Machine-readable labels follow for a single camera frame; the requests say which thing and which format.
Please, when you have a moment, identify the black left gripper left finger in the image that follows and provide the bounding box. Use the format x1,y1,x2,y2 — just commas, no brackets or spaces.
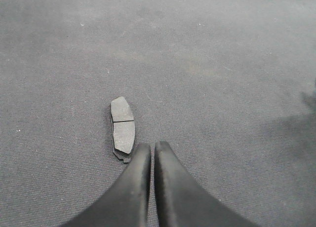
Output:
62,144,151,227

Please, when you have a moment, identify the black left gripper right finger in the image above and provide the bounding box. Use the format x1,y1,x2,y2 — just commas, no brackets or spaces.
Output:
154,141,256,227

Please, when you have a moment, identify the grey brake pad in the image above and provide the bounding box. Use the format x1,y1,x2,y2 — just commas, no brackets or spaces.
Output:
110,96,135,163

